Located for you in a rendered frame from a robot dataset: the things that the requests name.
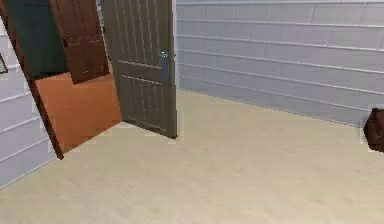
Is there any dark brown furniture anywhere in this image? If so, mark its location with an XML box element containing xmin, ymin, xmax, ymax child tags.
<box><xmin>363</xmin><ymin>107</ymin><xmax>384</xmax><ymax>153</ymax></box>

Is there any grey-brown room door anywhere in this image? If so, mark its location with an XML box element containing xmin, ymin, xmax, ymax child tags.
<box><xmin>100</xmin><ymin>0</ymin><xmax>179</xmax><ymax>140</ymax></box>

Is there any grey door handle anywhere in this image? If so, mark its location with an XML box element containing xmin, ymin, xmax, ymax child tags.
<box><xmin>159</xmin><ymin>50</ymin><xmax>177</xmax><ymax>82</ymax></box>

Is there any red-brown room door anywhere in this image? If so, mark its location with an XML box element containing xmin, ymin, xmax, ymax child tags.
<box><xmin>49</xmin><ymin>0</ymin><xmax>111</xmax><ymax>85</ymax></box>

